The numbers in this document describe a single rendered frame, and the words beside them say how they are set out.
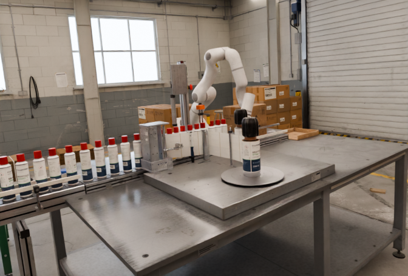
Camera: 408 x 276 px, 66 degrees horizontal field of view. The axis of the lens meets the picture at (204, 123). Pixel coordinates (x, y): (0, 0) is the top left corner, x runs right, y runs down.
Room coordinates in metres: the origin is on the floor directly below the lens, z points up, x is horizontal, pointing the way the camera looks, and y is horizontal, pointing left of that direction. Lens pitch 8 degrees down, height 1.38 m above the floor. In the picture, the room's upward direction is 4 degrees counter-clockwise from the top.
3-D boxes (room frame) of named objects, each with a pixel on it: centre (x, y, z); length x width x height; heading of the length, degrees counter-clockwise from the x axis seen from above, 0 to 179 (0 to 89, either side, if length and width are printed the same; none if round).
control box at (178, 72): (2.09, 0.14, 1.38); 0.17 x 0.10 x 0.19; 2
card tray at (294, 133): (2.69, -0.79, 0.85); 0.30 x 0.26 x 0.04; 127
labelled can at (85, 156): (1.61, 0.63, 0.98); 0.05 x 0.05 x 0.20
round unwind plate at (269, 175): (1.51, -0.22, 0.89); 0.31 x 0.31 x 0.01
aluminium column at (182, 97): (2.18, 0.13, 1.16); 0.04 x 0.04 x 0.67; 37
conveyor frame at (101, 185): (2.09, 0.00, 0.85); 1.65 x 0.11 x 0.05; 127
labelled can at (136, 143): (1.79, 0.39, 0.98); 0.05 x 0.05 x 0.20
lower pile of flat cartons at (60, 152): (5.84, 2.45, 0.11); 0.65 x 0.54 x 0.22; 120
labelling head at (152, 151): (1.76, 0.28, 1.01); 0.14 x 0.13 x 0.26; 127
